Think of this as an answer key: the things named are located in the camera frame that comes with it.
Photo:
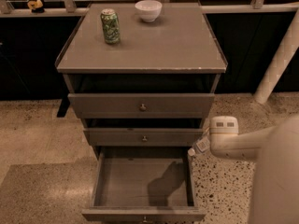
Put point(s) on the grey open bottom drawer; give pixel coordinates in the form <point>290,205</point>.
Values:
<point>155,182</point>

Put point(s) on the grey middle drawer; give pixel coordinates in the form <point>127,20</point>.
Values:
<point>132,137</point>

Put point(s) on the yellow toy on ledge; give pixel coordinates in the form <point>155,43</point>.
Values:
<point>36,6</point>

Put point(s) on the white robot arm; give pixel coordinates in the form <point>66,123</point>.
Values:
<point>275,150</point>

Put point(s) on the grey top drawer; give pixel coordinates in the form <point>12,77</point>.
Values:
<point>126,105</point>

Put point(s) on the white ceramic bowl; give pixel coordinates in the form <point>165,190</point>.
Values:
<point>148,10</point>

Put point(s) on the grey wooden drawer cabinet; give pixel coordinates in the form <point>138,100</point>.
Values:
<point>176,53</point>

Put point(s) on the green soda can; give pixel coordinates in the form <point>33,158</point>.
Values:
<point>110,26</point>

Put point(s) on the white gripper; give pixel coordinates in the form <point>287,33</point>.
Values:
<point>222,137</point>

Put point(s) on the white diagonal pillar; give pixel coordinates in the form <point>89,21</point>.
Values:
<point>286,49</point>

